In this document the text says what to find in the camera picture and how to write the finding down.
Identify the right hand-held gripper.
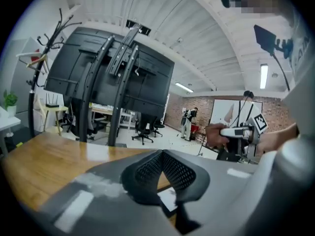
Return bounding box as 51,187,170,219
220,114,269,157

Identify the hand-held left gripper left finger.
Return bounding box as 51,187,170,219
39,149,182,236

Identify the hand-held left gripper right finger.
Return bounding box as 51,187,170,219
162,149,258,235

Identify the white picture frame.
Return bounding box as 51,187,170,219
210,98,263,132

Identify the person's right forearm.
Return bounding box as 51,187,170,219
255,122,300,155

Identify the red box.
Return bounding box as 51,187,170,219
191,123,200,140

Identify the long ceiling light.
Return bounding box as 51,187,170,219
260,63,269,89
175,82,194,93

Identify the black office chair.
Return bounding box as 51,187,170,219
131,113,158,146
85,118,109,140
153,117,166,138

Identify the white office desk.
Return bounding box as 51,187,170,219
90,102,139,130

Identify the person's white shirt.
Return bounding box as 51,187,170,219
280,0,315,139

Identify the large black display screen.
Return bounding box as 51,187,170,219
45,27,176,138

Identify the black chest device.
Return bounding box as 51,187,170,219
253,24,294,59

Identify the yellow round side table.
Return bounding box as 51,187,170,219
40,105,70,137

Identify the black router with antennas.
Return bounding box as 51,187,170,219
45,93,60,108

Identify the black display stand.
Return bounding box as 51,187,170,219
78,25,143,148

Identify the beige tote bag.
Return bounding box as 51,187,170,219
33,93,48,124

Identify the black coat rack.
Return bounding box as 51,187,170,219
26,7,83,139

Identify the white table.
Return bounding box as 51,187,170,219
0,106,22,157

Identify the green potted plant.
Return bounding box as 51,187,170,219
3,89,19,118

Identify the wooden clothes hanger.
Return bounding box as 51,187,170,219
15,48,50,74

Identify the black device cable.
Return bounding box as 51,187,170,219
271,52,291,92

